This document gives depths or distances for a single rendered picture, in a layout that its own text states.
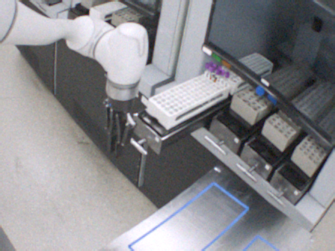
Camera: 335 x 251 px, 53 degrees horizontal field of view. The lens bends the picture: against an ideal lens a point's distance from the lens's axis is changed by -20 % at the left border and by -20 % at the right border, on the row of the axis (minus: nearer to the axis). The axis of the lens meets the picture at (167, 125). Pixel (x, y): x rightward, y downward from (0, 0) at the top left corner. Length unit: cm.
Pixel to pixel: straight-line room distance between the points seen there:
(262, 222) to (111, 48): 63
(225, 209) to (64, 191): 118
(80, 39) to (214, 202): 58
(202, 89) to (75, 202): 99
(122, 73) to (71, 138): 140
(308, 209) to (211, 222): 42
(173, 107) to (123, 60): 37
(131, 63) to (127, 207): 119
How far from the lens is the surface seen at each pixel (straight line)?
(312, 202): 138
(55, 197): 210
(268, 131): 135
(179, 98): 135
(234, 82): 147
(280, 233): 113
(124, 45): 98
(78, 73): 207
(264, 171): 133
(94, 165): 224
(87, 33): 105
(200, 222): 108
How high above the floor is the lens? 170
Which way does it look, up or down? 43 degrees down
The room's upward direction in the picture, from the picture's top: 11 degrees clockwise
